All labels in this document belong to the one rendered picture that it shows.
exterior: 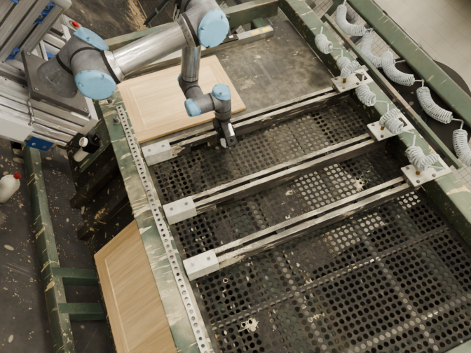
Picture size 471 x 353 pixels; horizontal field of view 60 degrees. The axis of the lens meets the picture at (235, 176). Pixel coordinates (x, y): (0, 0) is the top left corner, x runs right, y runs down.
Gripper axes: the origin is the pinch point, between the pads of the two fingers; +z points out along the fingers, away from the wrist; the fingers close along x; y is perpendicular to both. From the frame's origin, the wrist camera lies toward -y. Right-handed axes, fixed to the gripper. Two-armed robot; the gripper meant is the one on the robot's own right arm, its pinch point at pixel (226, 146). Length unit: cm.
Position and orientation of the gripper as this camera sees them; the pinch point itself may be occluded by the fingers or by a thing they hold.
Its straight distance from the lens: 195.6
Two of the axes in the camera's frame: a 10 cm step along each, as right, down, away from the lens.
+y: -3.8, -7.6, 5.3
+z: 0.2, 5.7, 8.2
